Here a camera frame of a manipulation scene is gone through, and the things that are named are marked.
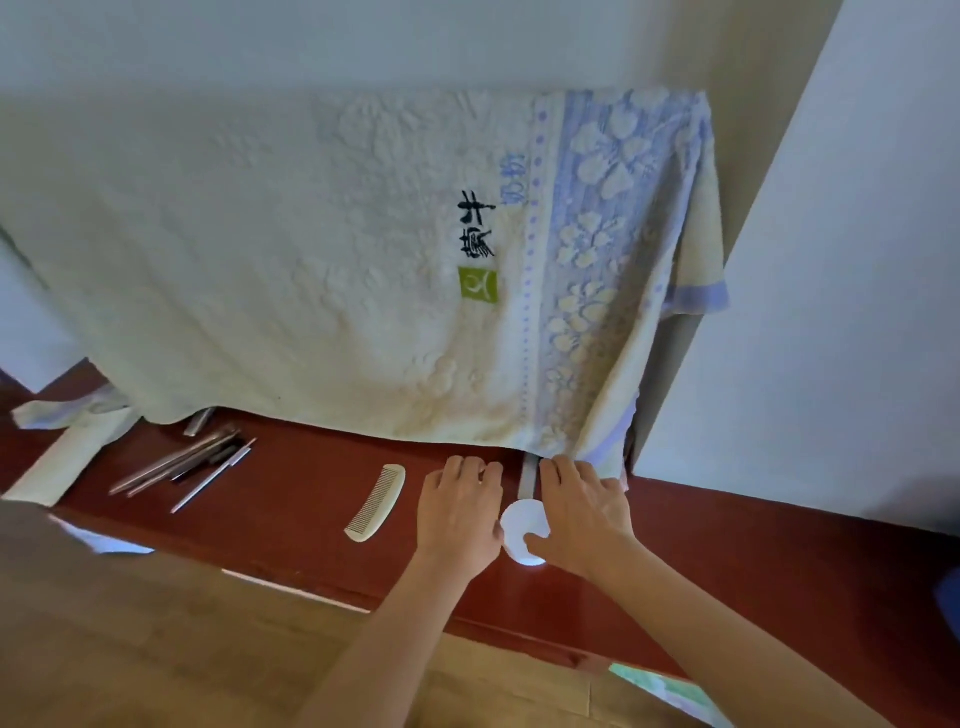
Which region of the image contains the person's right hand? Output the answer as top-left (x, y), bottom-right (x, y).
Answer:
top-left (522, 454), bottom-right (638, 582)

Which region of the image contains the person's left hand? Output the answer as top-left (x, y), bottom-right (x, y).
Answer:
top-left (414, 455), bottom-right (506, 584)

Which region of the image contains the white round hand mirror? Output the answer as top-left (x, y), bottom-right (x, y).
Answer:
top-left (499, 453), bottom-right (552, 568)

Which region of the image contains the person's right forearm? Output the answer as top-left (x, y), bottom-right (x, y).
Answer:
top-left (589, 534), bottom-right (895, 728)

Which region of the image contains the person's left forearm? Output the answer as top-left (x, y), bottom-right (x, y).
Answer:
top-left (291, 549), bottom-right (483, 728)

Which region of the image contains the cream plastic comb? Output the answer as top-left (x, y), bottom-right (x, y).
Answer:
top-left (344, 463), bottom-right (407, 544)

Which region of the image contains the green and white patterned object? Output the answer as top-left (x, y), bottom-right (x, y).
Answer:
top-left (607, 663), bottom-right (735, 728)

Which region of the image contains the silver and white slim tool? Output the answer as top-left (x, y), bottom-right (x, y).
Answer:
top-left (169, 438), bottom-right (258, 516)

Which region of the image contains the black slim tool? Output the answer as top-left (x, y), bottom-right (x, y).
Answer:
top-left (170, 444), bottom-right (243, 485)

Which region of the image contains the cream towel with blue floral border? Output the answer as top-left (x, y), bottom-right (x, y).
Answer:
top-left (0, 86), bottom-right (731, 481)

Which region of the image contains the blue object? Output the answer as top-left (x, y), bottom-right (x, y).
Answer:
top-left (934, 567), bottom-right (960, 641)

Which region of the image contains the white folded cloth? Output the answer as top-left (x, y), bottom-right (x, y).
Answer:
top-left (3, 384), bottom-right (144, 509)

